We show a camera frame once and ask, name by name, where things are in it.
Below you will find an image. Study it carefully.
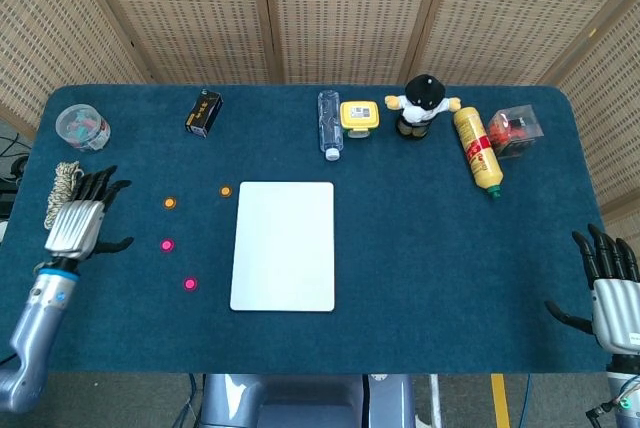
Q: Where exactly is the clear plastic water bottle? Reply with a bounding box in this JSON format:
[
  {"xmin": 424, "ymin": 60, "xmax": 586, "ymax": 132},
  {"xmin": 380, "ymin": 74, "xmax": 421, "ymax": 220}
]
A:
[{"xmin": 317, "ymin": 89, "xmax": 346, "ymax": 162}]

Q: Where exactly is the yellow sauce bottle green cap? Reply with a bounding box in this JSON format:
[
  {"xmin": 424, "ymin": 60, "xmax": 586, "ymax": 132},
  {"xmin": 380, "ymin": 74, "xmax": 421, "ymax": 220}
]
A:
[{"xmin": 452, "ymin": 105, "xmax": 504, "ymax": 199}]

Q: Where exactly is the clear box of binder clips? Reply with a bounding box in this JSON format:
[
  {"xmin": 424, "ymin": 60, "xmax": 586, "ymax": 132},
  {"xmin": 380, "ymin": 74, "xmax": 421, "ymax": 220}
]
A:
[{"xmin": 485, "ymin": 104, "xmax": 545, "ymax": 161}]

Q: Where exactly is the woven rattan folding screen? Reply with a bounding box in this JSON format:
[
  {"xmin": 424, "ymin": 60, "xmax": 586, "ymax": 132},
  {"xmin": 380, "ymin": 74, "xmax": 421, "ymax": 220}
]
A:
[{"xmin": 0, "ymin": 0, "xmax": 640, "ymax": 234}]

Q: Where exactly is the yellow lidded small tub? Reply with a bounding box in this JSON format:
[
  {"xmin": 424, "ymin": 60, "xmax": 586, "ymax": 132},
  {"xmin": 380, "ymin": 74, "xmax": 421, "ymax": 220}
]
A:
[{"xmin": 339, "ymin": 100, "xmax": 381, "ymax": 140}]

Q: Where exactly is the blue felt table mat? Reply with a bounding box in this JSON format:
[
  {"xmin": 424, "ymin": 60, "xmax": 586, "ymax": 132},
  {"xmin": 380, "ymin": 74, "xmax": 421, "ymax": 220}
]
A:
[{"xmin": 0, "ymin": 83, "xmax": 621, "ymax": 375}]

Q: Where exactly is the black and gold carton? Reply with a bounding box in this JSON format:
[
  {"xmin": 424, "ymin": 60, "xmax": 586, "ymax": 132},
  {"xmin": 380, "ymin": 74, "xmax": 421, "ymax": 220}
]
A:
[{"xmin": 183, "ymin": 88, "xmax": 225, "ymax": 138}]

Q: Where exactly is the black and yellow plush doll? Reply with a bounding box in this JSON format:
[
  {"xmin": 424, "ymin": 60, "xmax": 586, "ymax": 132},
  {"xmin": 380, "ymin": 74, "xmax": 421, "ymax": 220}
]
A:
[{"xmin": 384, "ymin": 74, "xmax": 463, "ymax": 139}]

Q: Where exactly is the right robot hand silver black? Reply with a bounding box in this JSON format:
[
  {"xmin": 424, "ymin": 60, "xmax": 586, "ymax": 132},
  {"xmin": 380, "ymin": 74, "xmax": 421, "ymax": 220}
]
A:
[{"xmin": 544, "ymin": 223, "xmax": 640, "ymax": 355}]

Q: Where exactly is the white table leg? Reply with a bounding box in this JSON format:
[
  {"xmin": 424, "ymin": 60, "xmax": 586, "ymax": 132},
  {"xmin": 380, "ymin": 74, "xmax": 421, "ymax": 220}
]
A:
[{"xmin": 428, "ymin": 373, "xmax": 444, "ymax": 428}]

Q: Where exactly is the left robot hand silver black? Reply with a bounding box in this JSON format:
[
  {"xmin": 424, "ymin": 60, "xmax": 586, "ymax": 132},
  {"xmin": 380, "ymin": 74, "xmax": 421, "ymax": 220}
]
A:
[{"xmin": 43, "ymin": 164, "xmax": 135, "ymax": 263}]

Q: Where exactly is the black cable bundle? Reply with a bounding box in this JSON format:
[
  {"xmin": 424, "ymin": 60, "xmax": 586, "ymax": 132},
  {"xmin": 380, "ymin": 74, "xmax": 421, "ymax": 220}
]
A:
[{"xmin": 0, "ymin": 132, "xmax": 32, "ymax": 209}]

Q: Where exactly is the blue cable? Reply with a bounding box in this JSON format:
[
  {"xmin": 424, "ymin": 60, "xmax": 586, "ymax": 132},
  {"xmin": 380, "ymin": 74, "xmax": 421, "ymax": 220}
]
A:
[{"xmin": 517, "ymin": 373, "xmax": 532, "ymax": 428}]

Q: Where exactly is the grey robot torso base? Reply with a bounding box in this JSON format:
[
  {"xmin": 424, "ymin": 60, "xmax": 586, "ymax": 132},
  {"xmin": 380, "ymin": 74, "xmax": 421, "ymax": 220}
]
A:
[{"xmin": 198, "ymin": 372, "xmax": 417, "ymax": 428}]

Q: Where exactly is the white magnetic board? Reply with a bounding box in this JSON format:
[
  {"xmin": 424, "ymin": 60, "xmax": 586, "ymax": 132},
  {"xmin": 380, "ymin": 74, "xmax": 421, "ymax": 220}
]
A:
[{"xmin": 229, "ymin": 180, "xmax": 336, "ymax": 314}]

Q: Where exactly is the clear jar of coloured clips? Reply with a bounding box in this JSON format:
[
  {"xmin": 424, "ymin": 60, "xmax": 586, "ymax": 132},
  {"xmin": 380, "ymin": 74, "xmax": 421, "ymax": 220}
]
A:
[{"xmin": 54, "ymin": 103, "xmax": 112, "ymax": 153}]

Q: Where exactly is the coiled speckled rope bundle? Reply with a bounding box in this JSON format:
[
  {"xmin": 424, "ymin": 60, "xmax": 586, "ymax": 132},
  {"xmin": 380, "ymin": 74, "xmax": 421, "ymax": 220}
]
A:
[{"xmin": 43, "ymin": 160, "xmax": 86, "ymax": 234}]

